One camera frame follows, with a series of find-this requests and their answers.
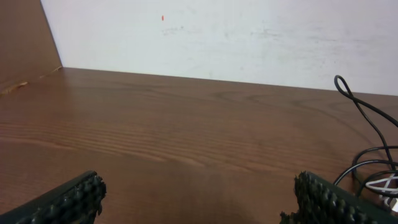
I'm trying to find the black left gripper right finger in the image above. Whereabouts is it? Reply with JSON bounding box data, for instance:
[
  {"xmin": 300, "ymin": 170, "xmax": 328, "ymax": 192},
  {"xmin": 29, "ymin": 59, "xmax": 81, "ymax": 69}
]
[{"xmin": 280, "ymin": 171, "xmax": 397, "ymax": 224}]

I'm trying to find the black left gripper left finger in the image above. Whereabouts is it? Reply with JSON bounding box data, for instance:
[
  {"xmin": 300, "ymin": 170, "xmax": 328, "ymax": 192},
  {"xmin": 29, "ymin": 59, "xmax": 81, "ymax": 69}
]
[{"xmin": 1, "ymin": 170, "xmax": 106, "ymax": 224}]

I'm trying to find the white cable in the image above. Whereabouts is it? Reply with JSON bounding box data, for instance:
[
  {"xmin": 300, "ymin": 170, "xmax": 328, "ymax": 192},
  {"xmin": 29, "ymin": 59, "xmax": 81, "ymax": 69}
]
[{"xmin": 365, "ymin": 173, "xmax": 398, "ymax": 212}]

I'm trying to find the thin black cable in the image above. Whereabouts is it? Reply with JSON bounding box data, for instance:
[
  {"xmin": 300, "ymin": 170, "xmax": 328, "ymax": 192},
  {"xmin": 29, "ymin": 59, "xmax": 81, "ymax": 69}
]
[{"xmin": 333, "ymin": 75, "xmax": 398, "ymax": 197}]

